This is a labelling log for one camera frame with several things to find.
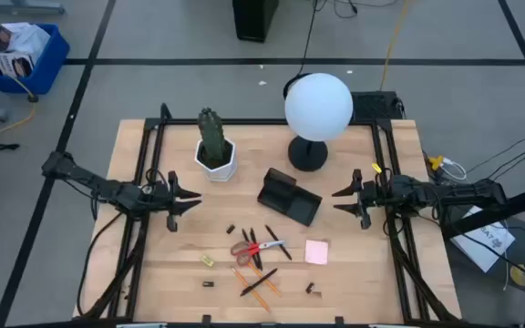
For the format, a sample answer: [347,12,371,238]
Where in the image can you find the thin black floor cables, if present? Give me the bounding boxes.
[465,122,525,181]

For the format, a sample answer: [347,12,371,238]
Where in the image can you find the blue plastic bin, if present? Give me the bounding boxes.
[0,23,71,96]

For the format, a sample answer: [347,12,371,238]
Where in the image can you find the white charger cable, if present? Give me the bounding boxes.
[442,157,468,181]

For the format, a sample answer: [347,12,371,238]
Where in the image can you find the yellow extension cord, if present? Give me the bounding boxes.
[0,39,38,145]

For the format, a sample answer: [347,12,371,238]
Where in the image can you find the black lamp cable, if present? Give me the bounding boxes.
[283,0,321,99]

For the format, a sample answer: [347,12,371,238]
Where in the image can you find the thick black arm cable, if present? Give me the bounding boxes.
[76,211,125,318]

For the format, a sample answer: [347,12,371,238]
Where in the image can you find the black mesh desk organizer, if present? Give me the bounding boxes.
[256,167,324,228]

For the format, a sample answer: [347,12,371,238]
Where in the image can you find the yellow cable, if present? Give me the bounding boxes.
[378,0,412,91]

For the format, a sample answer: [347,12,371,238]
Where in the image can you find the white printed cartons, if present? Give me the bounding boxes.
[0,21,52,78]

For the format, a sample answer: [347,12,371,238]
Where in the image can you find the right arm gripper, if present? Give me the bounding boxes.
[331,169,401,231]

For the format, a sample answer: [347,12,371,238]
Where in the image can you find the black vented box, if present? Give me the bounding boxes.
[350,90,405,122]

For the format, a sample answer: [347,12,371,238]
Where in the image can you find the black diagonal beam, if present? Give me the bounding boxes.
[442,179,525,241]

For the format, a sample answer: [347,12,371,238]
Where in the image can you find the red handled scissors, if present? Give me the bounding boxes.
[230,239,285,267]

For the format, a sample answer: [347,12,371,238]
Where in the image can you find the green cactus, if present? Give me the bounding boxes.
[197,107,227,163]

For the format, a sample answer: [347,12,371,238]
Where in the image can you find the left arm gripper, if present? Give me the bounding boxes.
[139,170,203,233]

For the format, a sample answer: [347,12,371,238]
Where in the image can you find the black computer tower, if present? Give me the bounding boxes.
[232,0,280,44]

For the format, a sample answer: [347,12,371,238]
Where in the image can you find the white hexagonal plant pot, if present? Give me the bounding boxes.
[193,138,239,183]

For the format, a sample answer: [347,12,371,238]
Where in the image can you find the white globe lamp black base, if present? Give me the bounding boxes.
[283,72,355,173]

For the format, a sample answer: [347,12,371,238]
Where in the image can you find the white printed paper sheet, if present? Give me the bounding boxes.
[449,204,517,273]

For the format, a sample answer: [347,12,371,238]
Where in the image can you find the pink sticky note pad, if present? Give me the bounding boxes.
[304,240,330,266]

